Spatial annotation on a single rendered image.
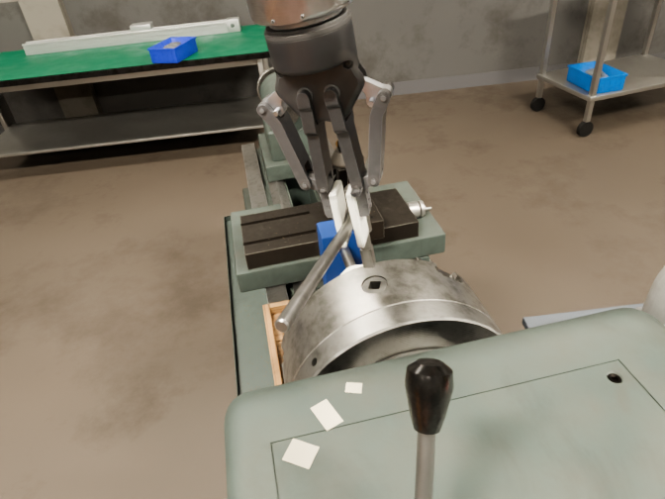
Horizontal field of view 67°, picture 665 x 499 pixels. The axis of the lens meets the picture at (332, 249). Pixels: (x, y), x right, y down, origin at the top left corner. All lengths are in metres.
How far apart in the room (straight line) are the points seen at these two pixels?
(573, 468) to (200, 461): 1.68
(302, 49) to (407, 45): 4.48
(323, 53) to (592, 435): 0.39
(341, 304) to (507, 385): 0.23
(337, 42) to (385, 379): 0.31
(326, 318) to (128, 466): 1.57
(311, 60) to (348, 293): 0.32
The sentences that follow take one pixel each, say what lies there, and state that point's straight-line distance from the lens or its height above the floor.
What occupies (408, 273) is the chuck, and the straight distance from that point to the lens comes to 0.67.
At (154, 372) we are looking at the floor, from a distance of 2.39.
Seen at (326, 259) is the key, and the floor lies 1.38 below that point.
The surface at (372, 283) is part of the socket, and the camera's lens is 0.66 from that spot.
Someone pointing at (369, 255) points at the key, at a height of 1.29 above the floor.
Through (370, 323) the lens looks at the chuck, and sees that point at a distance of 0.61.
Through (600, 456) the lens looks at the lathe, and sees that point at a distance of 0.50.
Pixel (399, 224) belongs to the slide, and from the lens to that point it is 1.25.
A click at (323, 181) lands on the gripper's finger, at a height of 1.41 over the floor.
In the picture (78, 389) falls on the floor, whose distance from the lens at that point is 2.49.
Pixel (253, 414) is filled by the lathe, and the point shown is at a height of 1.26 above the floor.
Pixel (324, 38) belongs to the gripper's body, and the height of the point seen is 1.56.
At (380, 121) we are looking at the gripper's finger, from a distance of 0.47.
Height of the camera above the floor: 1.66
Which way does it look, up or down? 36 degrees down
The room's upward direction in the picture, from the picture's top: 6 degrees counter-clockwise
